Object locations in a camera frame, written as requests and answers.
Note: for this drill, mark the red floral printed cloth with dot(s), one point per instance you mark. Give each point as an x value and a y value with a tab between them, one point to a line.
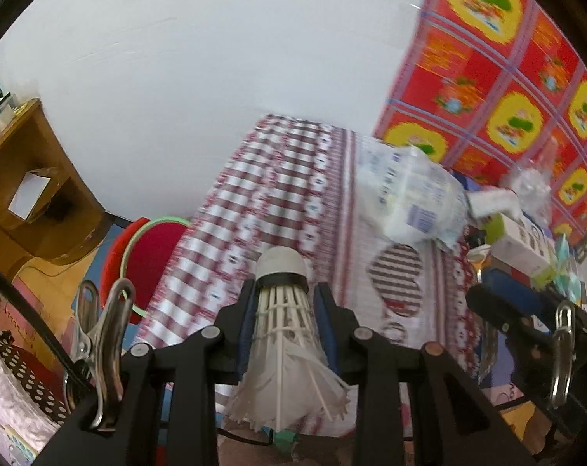
492	48

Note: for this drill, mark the white feather shuttlecock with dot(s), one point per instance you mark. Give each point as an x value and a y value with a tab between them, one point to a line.
284	315

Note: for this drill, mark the silver metal spring clip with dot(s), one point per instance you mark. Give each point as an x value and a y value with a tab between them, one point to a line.
563	349
106	330

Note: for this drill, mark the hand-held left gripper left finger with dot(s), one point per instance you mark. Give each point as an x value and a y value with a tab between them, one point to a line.
244	344

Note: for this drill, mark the white printed plastic bag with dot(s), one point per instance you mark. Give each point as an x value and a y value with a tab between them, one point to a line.
410	194

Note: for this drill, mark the red bucket green rim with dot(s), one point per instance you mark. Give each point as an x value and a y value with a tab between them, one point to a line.
157	252

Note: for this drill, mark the black polka dot cloth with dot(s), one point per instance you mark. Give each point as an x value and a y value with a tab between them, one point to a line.
26	374

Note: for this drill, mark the white green cardboard box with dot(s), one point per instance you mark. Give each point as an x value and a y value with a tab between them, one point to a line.
516	247

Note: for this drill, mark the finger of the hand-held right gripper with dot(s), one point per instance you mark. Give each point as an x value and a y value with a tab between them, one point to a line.
516	286
507	310

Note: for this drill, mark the clear plastic bag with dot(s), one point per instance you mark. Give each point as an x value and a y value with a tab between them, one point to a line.
531	184

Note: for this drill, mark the pink floral quilt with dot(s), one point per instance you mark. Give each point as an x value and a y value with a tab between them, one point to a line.
12	427

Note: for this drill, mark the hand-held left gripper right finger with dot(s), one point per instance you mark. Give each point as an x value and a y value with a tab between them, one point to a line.
328	335

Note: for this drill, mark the teal cat print packet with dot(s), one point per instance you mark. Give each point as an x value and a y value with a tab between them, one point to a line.
565	272

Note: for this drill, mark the white pad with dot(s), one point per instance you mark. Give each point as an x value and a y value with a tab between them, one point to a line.
492	201

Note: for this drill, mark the white jar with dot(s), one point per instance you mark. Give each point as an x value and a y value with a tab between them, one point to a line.
5	116

